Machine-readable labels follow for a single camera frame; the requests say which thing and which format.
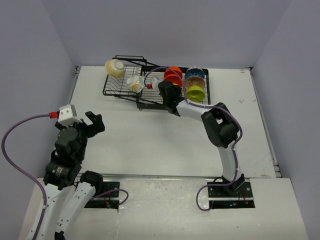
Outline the orange bowl front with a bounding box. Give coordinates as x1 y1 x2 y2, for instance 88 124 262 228
164 73 182 87

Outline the orange bowl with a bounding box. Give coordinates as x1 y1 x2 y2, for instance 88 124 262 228
164 73 182 87
164 66 183 78

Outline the lime green bowl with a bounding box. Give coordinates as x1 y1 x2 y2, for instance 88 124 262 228
186 85 206 103
173 83 183 98

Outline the lime green bowl front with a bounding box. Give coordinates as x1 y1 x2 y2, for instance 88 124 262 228
173 83 183 98

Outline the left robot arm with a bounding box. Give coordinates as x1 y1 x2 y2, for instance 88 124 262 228
26 109 105 240

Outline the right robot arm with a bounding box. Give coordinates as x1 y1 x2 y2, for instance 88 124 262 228
158 81 245 197

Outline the red patterned bowl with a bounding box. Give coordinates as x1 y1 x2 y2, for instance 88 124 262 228
184 76 205 89

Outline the blue patterned bowl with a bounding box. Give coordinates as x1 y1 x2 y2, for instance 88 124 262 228
184 66 206 80

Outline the white floral bowl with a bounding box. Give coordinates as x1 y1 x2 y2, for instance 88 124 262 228
126 75 144 93

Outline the yellow checkered white bowl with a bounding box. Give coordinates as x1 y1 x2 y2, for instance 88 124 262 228
104 59 125 78

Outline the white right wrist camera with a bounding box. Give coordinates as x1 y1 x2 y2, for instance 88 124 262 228
150 76 161 92

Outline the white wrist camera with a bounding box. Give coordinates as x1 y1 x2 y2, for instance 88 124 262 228
150 76 161 92
58 104 82 127

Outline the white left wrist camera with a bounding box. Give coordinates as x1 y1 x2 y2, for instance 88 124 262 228
58 104 82 127

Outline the black wire dish rack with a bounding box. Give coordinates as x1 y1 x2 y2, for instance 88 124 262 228
102 55 212 111

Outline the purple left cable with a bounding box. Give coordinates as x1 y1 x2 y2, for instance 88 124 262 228
1 113 61 240

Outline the purple cable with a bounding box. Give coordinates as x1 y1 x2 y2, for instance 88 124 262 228
1 113 61 240
143 66 245 211

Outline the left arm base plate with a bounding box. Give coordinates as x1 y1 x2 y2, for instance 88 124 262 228
83 181 121 210

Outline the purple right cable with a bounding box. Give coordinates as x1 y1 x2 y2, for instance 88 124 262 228
143 66 245 211

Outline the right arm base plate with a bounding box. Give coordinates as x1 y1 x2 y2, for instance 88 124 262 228
207 180 256 210

